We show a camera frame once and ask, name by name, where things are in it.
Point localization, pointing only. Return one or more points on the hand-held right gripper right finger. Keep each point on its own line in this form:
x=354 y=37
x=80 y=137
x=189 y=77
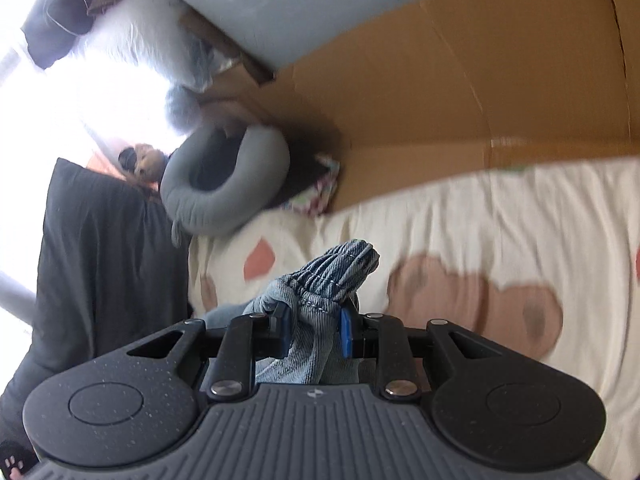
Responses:
x=346 y=332

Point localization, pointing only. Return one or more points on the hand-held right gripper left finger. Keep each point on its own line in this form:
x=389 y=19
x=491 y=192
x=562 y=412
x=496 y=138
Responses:
x=283 y=332

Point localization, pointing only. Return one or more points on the light blue denim jeans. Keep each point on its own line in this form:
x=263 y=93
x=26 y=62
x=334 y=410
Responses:
x=315 y=285

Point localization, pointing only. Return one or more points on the dark hanging clothes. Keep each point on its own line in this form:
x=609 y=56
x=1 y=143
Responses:
x=60 y=10

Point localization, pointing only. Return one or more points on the colourful patterned cloth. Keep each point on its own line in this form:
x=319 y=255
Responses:
x=315 y=190

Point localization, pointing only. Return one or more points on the cream printed bedsheet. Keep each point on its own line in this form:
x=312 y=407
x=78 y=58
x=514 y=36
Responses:
x=450 y=220

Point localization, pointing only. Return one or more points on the dark grey cloth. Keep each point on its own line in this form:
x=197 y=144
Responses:
x=100 y=260

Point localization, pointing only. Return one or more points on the brown plush toy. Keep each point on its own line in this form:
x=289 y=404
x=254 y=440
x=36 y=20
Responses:
x=147 y=160

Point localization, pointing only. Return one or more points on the grey fluffy ball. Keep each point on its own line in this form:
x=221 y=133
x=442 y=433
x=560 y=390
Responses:
x=181 y=107

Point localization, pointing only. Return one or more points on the brown cardboard sheet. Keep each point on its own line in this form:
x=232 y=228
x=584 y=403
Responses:
x=450 y=70

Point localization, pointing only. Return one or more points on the brown wooden ledge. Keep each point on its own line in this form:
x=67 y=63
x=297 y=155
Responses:
x=225 y=47

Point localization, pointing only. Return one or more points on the black paw print slipper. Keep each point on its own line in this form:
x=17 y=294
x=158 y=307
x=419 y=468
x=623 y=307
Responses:
x=12 y=460

